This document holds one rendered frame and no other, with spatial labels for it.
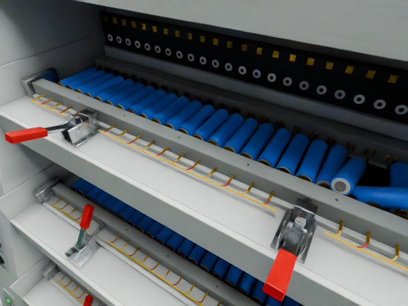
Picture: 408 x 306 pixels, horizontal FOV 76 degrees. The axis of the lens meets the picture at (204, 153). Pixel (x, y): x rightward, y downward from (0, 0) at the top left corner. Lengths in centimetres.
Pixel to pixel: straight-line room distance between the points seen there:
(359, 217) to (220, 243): 12
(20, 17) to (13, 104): 12
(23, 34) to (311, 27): 40
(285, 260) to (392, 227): 10
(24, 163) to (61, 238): 14
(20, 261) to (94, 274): 23
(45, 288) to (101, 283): 27
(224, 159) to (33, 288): 55
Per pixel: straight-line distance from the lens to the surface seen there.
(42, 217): 55
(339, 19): 19
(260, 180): 25
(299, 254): 23
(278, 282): 17
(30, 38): 49
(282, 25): 19
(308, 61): 33
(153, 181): 27
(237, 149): 29
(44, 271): 68
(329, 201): 25
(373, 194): 27
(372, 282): 25
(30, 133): 32
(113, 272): 44
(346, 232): 26
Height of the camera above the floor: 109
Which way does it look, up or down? 24 degrees down
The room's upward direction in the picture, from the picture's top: 11 degrees clockwise
